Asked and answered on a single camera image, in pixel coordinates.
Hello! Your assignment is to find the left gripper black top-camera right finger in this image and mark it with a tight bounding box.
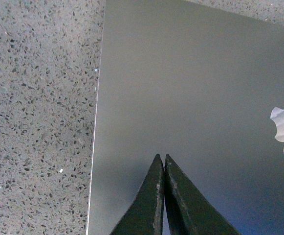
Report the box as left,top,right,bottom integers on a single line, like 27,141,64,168
164,154,240,235

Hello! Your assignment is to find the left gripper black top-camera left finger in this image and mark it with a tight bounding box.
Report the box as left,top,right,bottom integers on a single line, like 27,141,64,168
111,154,164,235

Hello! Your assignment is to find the grey laptop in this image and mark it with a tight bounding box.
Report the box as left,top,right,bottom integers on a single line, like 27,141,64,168
88,0,284,235

